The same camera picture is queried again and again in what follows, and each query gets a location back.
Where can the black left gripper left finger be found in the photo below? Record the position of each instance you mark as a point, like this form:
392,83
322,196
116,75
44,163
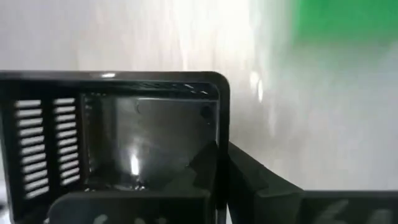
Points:
186,207

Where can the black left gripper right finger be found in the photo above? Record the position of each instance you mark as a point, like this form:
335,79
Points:
280,205

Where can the black plastic slotted basket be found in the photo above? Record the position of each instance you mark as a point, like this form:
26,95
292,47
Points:
49,140

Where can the large deep green basket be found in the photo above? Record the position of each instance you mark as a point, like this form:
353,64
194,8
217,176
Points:
348,15

